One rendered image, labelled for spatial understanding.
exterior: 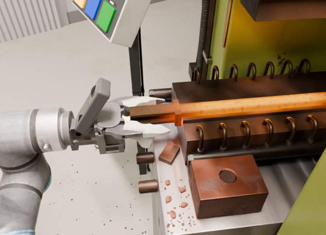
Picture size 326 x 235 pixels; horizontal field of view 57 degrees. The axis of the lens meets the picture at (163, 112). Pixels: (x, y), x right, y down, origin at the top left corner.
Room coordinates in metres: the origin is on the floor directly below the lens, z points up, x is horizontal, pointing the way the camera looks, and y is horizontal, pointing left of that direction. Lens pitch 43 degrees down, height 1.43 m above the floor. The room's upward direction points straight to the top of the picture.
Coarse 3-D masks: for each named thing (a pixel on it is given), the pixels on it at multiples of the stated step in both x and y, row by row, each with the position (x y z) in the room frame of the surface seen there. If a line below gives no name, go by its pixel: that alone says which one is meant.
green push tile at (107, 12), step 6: (102, 6) 0.90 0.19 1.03; (108, 6) 0.88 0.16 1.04; (102, 12) 0.89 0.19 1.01; (108, 12) 0.87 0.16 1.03; (114, 12) 0.85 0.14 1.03; (102, 18) 0.87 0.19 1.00; (108, 18) 0.85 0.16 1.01; (102, 24) 0.86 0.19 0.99; (108, 24) 0.84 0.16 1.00; (108, 30) 0.84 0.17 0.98
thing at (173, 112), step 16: (272, 96) 0.50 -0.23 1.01; (288, 96) 0.50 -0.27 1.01; (304, 96) 0.50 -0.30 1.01; (320, 96) 0.50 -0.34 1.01; (144, 112) 0.44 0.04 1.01; (160, 112) 0.44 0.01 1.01; (176, 112) 0.44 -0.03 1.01; (192, 112) 0.45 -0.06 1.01; (208, 112) 0.45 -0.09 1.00; (224, 112) 0.45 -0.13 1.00
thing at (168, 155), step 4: (168, 144) 0.43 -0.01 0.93; (172, 144) 0.43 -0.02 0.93; (164, 148) 0.42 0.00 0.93; (168, 148) 0.42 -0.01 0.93; (172, 148) 0.42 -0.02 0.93; (176, 148) 0.42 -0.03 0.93; (164, 152) 0.41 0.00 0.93; (168, 152) 0.41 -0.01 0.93; (172, 152) 0.41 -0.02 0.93; (176, 152) 0.41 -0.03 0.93; (160, 156) 0.40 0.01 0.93; (164, 156) 0.40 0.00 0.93; (168, 156) 0.40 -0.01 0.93; (172, 156) 0.40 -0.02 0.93; (176, 156) 0.41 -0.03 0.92; (160, 160) 0.39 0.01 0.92; (164, 160) 0.39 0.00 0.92; (168, 160) 0.39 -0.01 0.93; (172, 160) 0.39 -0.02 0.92
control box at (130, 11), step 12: (72, 0) 1.08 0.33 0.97; (108, 0) 0.91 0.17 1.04; (120, 0) 0.86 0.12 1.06; (132, 0) 0.85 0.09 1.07; (144, 0) 0.87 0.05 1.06; (84, 12) 0.99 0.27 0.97; (120, 12) 0.83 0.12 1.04; (132, 12) 0.85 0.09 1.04; (144, 12) 0.87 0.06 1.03; (96, 24) 0.90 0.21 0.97; (120, 24) 0.82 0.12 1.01; (132, 24) 0.84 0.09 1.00; (108, 36) 0.82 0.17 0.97; (120, 36) 0.82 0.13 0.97; (132, 36) 0.84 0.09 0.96
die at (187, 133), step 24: (312, 72) 0.62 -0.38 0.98; (192, 96) 0.52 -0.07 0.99; (216, 96) 0.52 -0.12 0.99; (240, 96) 0.52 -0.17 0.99; (264, 96) 0.50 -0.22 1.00; (192, 120) 0.43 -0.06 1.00; (216, 120) 0.44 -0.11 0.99; (240, 120) 0.44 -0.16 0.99; (192, 144) 0.38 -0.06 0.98; (216, 144) 0.39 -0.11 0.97; (240, 144) 0.40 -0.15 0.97
